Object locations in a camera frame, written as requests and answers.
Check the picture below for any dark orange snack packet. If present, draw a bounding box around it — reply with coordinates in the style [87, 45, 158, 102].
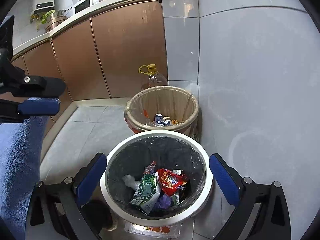
[143, 161, 157, 175]

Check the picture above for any brown cooking pot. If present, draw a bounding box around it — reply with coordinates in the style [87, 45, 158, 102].
[44, 16, 67, 33]

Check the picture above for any white plastic wrap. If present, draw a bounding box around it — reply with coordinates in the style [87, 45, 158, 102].
[122, 174, 140, 191]

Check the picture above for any green white carton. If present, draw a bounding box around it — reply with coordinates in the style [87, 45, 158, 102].
[171, 191, 180, 208]
[129, 174, 161, 215]

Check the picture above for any purple wrapper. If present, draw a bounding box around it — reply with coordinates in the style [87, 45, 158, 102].
[152, 194, 172, 211]

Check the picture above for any steel bowl with greens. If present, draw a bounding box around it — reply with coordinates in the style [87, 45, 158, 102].
[40, 7, 72, 24]

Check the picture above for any blue milk carton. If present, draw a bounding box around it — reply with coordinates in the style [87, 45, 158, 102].
[153, 113, 171, 127]

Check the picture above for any red snack wrapper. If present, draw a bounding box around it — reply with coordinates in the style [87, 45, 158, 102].
[157, 168, 188, 197]

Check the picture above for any beige lined trash bin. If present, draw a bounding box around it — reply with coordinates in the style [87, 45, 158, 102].
[124, 86, 200, 140]

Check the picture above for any green white carton back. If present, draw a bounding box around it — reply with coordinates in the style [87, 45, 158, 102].
[129, 174, 161, 215]

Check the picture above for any cooking oil bottle floor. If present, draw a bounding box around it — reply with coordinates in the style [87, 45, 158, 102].
[138, 64, 168, 90]

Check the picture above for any green white carton front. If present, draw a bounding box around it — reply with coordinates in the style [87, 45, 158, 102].
[171, 191, 180, 208]

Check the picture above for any blue towel cloth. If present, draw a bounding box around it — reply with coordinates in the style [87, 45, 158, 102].
[1, 116, 48, 239]

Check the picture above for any white trash bin black liner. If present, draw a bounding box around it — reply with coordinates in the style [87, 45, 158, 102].
[100, 130, 213, 227]

